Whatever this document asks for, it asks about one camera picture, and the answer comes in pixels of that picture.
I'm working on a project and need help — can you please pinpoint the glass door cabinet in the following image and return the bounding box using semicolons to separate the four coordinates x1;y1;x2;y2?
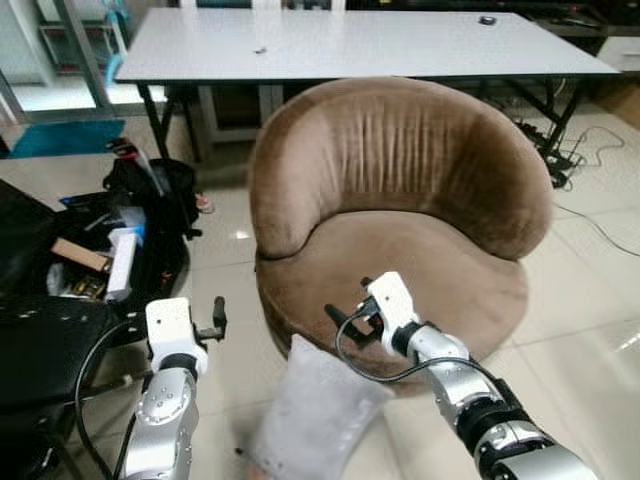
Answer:
0;0;151;126

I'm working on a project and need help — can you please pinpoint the blue floor mat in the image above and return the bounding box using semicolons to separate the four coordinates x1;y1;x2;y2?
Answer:
8;118;129;159

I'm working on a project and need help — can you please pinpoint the cardboard box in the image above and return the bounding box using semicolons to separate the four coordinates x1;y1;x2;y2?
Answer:
590;78;640;129

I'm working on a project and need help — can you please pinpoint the white drawer unit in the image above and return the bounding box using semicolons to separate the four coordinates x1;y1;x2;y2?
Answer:
598;37;640;73

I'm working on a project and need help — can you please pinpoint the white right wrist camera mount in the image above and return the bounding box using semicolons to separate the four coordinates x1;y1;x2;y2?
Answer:
365;271;423;343

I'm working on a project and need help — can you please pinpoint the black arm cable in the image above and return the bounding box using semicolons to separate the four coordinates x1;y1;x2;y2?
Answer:
74;318;151;480
334;318;501;401

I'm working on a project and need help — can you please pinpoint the black red handled tool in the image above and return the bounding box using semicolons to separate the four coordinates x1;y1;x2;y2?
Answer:
108;140;166;196

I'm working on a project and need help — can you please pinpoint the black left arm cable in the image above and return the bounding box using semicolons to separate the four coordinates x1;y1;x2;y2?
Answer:
74;318;151;480

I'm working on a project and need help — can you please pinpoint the black floor cable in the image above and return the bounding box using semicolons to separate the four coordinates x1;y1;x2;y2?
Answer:
553;125;640;259

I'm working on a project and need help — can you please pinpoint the black router with plugs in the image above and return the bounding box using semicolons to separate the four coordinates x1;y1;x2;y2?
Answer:
545;120;593;189

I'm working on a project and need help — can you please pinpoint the black chair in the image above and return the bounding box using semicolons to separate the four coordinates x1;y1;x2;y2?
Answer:
0;180;126;480

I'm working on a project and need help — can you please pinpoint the grey pillow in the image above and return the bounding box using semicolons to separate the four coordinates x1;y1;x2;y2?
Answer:
245;333;396;480

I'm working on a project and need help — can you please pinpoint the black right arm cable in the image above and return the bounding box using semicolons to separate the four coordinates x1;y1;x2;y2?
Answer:
334;318;501;401

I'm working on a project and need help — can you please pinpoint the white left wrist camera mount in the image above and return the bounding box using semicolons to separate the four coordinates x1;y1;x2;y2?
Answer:
144;297;209;359

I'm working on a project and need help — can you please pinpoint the brown velvet round armchair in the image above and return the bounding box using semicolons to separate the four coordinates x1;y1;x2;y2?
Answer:
247;76;554;376

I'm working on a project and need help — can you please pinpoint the white long table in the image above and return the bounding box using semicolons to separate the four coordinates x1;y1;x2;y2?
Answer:
115;8;623;166

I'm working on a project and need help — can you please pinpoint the white box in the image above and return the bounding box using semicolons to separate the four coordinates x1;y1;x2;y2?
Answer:
105;227;141;303

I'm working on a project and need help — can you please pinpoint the wooden block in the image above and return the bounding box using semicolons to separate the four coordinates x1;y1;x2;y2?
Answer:
50;237;113;274

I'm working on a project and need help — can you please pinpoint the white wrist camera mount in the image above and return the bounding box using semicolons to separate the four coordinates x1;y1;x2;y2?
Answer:
144;297;209;359
365;271;423;343

